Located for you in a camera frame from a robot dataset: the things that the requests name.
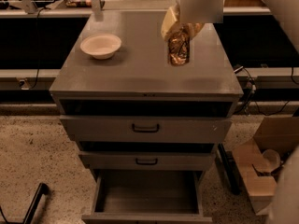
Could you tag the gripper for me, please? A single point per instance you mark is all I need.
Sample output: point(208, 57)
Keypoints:
point(199, 4)

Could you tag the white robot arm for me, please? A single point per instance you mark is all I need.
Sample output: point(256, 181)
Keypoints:
point(193, 15)

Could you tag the grey metal drawer cabinet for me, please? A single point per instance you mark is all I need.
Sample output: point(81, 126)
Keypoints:
point(138, 81)

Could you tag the top grey drawer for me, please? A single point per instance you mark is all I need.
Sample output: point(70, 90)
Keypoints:
point(145, 130)

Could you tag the middle grey drawer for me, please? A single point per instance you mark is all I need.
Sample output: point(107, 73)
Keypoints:
point(146, 161)

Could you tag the bottom grey open drawer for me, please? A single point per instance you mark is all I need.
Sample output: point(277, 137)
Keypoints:
point(147, 197)

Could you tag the black table leg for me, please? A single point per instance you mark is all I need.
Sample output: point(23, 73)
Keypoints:
point(228, 169)

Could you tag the cardboard box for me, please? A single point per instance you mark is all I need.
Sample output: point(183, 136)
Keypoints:
point(280, 134)

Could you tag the clear plastic cup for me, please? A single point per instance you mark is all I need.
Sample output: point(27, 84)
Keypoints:
point(272, 160)

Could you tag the black chair leg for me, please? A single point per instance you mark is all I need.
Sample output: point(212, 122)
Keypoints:
point(42, 189)

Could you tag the left metal bracket post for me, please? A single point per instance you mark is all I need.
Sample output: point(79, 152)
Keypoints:
point(97, 10)

